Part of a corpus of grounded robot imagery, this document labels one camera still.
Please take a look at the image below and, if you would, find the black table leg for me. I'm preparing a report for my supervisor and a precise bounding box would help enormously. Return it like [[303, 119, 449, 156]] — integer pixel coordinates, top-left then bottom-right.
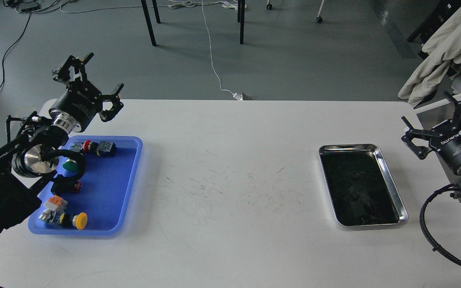
[[237, 0, 246, 44], [140, 0, 161, 47]]

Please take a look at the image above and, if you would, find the black table leg left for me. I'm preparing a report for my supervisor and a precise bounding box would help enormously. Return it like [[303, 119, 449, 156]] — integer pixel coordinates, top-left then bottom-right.
[[140, 0, 161, 47]]

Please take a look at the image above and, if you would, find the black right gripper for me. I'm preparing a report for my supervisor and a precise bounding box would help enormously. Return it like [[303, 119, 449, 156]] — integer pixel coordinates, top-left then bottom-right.
[[401, 92, 461, 175]]

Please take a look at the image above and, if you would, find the green push button switch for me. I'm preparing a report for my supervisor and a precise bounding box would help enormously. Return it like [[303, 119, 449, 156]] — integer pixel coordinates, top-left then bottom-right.
[[62, 158, 79, 173]]

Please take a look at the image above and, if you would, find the black floor cable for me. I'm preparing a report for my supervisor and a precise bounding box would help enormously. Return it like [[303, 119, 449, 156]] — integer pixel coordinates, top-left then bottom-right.
[[0, 12, 33, 160]]

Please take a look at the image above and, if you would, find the silver metal tray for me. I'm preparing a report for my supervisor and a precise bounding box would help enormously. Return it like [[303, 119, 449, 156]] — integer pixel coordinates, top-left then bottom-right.
[[318, 144, 408, 230]]

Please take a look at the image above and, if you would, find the black table leg right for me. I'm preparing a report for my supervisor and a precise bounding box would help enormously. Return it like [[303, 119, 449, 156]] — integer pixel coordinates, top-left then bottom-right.
[[237, 0, 246, 44]]

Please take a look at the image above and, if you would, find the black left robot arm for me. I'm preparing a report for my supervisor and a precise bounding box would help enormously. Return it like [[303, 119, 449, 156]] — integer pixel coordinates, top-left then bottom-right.
[[0, 53, 123, 233]]

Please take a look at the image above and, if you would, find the yellow push button switch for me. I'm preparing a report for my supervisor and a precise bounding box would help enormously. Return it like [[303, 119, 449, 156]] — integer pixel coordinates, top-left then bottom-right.
[[39, 209, 88, 230]]

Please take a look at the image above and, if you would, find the black red switch part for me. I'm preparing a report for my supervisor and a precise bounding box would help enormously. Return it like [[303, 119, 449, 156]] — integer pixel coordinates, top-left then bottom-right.
[[51, 181, 82, 196]]

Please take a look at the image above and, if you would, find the red push button switch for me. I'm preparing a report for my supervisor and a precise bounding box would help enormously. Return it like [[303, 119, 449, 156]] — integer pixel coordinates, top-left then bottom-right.
[[69, 139, 91, 154]]

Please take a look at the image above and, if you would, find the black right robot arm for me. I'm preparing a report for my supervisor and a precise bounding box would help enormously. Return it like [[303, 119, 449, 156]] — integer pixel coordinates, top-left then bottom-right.
[[401, 93, 461, 266]]

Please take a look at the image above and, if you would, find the blue plastic tray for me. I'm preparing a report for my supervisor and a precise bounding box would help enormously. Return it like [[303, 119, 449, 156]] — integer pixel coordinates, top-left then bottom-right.
[[28, 135, 143, 236]]

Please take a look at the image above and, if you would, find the beige jacket on chair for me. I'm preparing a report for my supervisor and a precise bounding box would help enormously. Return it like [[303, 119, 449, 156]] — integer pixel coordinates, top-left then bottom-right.
[[398, 7, 461, 106]]

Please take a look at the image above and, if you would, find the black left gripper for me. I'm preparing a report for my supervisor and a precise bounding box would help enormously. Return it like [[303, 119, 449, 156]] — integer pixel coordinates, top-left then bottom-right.
[[49, 53, 124, 133]]

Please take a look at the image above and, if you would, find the orange grey contact block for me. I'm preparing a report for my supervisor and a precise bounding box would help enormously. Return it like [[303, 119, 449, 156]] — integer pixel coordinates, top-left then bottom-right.
[[44, 195, 69, 213]]

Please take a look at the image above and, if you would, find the white cable with adapter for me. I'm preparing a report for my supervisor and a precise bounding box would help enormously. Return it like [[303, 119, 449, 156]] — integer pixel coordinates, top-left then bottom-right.
[[201, 0, 251, 101]]

